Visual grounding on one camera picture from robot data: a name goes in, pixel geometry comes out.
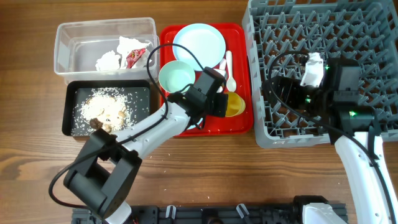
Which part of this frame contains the food scraps and rice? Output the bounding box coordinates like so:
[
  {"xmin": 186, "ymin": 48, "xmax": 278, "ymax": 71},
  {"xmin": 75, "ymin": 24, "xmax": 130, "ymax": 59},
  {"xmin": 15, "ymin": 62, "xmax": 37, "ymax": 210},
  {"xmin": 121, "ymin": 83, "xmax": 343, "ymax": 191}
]
[{"xmin": 70, "ymin": 86, "xmax": 150, "ymax": 137}]

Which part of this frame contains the yellow cup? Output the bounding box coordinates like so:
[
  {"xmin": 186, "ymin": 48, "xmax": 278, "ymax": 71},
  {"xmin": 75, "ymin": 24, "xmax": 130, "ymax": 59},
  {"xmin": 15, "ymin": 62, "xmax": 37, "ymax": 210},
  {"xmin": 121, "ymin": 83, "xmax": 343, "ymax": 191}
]
[{"xmin": 225, "ymin": 91, "xmax": 246, "ymax": 117}]

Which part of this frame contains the light blue plate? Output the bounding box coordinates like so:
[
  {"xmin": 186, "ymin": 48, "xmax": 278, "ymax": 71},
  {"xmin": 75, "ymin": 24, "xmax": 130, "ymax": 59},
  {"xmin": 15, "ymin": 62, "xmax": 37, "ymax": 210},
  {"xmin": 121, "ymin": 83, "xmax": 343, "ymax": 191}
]
[{"xmin": 173, "ymin": 23, "xmax": 226, "ymax": 68}]

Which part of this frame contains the grey dishwasher rack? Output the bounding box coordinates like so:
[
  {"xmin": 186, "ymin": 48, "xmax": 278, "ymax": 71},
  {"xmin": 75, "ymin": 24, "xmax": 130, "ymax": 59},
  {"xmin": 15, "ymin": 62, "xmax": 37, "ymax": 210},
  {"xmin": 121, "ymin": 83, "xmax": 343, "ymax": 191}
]
[{"xmin": 242, "ymin": 1, "xmax": 397, "ymax": 148}]

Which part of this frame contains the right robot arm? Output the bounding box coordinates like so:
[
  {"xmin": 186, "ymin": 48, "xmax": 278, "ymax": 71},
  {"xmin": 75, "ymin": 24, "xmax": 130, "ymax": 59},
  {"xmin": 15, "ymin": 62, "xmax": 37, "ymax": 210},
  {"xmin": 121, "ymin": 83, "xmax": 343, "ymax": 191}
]
[{"xmin": 262, "ymin": 51, "xmax": 397, "ymax": 223}]

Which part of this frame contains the white napkin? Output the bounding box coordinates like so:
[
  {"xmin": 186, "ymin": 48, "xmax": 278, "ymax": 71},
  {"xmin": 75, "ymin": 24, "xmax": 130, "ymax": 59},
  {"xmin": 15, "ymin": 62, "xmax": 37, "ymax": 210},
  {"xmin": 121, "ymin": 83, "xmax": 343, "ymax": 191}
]
[
  {"xmin": 95, "ymin": 50, "xmax": 121, "ymax": 71},
  {"xmin": 116, "ymin": 36, "xmax": 151, "ymax": 69}
]

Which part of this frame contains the black food waste tray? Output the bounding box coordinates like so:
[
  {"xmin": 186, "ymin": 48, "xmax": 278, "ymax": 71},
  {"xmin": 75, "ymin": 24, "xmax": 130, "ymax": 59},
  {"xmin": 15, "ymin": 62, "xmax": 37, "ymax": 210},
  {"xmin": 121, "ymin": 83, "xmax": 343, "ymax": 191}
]
[{"xmin": 62, "ymin": 80, "xmax": 150, "ymax": 138}]

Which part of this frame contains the white plastic spoon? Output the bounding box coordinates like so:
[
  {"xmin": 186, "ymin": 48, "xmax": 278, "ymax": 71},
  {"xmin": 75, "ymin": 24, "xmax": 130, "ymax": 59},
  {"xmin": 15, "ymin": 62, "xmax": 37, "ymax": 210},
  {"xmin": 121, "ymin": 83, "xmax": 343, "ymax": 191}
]
[{"xmin": 225, "ymin": 50, "xmax": 236, "ymax": 92}]

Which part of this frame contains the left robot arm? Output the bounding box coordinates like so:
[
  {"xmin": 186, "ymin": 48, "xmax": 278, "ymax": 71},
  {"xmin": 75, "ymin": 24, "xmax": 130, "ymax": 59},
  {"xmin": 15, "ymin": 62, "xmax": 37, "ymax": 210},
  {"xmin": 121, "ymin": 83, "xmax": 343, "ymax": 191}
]
[{"xmin": 63, "ymin": 88, "xmax": 228, "ymax": 223}]

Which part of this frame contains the red serving tray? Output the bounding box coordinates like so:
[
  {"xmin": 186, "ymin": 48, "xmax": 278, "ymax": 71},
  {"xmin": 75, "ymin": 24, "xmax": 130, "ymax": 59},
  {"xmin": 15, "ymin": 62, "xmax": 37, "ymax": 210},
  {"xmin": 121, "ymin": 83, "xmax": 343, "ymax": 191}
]
[{"xmin": 159, "ymin": 22, "xmax": 254, "ymax": 138}]

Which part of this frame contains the green bowl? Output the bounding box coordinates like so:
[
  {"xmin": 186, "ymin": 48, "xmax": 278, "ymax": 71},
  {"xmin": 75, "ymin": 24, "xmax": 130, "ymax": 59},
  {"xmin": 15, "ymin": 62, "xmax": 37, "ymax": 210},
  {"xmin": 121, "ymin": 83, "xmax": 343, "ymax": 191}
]
[{"xmin": 159, "ymin": 60, "xmax": 196, "ymax": 93}]

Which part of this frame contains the light blue bowl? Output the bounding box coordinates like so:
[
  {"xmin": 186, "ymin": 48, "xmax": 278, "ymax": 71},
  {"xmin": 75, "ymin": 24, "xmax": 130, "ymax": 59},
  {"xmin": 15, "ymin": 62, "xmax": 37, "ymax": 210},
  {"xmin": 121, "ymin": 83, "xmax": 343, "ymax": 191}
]
[{"xmin": 186, "ymin": 118, "xmax": 203, "ymax": 130}]

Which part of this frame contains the red snack wrapper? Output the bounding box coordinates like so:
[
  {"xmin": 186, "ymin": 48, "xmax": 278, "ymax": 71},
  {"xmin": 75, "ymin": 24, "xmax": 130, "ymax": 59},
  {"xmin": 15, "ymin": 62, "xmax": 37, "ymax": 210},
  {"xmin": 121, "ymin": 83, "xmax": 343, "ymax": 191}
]
[{"xmin": 126, "ymin": 49, "xmax": 147, "ymax": 68}]

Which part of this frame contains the white plastic fork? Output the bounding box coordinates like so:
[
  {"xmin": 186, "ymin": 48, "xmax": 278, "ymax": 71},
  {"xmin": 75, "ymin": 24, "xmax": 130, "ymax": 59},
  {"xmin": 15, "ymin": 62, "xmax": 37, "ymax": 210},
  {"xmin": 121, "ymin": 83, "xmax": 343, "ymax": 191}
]
[{"xmin": 216, "ymin": 58, "xmax": 226, "ymax": 78}]

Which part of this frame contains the clear plastic waste bin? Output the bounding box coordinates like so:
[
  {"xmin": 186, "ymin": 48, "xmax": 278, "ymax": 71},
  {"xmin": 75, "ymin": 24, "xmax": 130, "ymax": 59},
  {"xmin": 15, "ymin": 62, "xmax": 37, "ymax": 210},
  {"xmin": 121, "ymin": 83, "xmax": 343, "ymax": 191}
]
[{"xmin": 53, "ymin": 17, "xmax": 160, "ymax": 83}]

